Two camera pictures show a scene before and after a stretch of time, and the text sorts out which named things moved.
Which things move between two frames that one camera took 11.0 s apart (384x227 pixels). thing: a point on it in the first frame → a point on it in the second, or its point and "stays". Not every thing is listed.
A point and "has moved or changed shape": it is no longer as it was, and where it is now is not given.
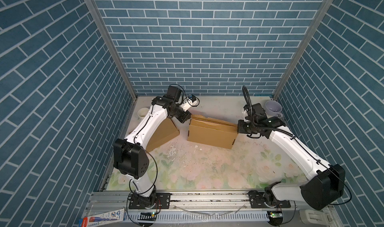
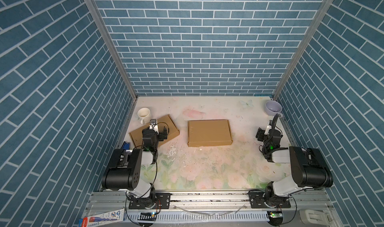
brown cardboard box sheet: x=212 y=132 has moved or changed shape
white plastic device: x=316 y=216 stays
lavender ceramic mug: x=274 y=108 stays
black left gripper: x=186 y=114 → x=162 y=135
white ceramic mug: x=142 y=112 stays
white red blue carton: x=101 y=219 stays
